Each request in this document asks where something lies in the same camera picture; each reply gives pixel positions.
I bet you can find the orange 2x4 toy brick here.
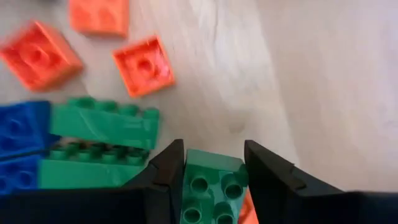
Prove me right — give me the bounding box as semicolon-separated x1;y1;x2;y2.
238;188;259;224
68;0;131;39

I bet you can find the blue 2x4 toy brick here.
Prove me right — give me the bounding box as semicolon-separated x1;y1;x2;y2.
0;154;47;195
0;100;62;159

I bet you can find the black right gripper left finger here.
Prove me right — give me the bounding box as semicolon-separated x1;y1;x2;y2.
123;139;187;224

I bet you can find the green 2x4 toy brick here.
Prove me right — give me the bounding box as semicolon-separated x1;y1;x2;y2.
49;96;161;151
179;148;249;224
37;141;150;190

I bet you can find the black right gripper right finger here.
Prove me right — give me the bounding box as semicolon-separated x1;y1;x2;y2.
244;139;343;224

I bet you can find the orange 2x2 toy brick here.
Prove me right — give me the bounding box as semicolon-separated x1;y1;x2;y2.
0;20;85;93
111;34;176;99

